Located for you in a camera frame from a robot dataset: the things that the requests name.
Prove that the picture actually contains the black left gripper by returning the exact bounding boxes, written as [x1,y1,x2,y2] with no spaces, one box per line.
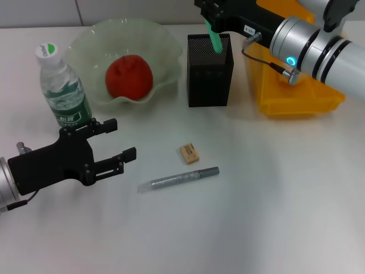
[7,118,137,197]

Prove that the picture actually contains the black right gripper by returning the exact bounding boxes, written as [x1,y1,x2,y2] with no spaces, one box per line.
[194,0,286,49]

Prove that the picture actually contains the green plastic pen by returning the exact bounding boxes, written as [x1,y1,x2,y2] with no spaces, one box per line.
[205,19,224,55]

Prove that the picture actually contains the red tomato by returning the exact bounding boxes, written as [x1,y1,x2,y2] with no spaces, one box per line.
[105,55,154,100]

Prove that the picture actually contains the clear water bottle green label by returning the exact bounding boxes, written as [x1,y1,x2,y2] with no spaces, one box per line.
[35,42,94,128]

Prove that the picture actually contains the tan rubber eraser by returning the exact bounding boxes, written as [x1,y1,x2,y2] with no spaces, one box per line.
[179,144,200,166]

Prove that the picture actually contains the grey glitter pen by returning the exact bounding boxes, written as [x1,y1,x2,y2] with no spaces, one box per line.
[137,166,220,194]

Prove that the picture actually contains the black mesh pen holder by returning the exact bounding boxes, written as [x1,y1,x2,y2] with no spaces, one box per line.
[187,33,234,108]

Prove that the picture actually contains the frosted glass fruit plate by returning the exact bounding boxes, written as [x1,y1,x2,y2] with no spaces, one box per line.
[64,17,184,108]

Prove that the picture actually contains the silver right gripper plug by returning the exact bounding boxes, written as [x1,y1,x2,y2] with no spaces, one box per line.
[241,31,263,47]

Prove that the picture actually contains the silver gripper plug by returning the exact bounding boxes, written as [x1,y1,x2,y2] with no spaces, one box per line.
[241,31,263,47]
[16,142,33,156]

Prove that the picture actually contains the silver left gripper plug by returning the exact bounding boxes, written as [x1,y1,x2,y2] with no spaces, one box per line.
[16,142,33,156]

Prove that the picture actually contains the yellow plastic storage bin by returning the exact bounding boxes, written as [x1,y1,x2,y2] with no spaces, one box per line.
[245,0,347,116]

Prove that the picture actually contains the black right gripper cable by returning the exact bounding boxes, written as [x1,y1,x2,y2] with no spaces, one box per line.
[241,48,301,86]

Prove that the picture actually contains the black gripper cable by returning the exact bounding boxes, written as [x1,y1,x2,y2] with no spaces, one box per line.
[241,48,301,86]
[5,190,38,212]

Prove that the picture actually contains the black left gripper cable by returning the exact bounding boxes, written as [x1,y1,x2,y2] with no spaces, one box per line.
[5,190,38,212]

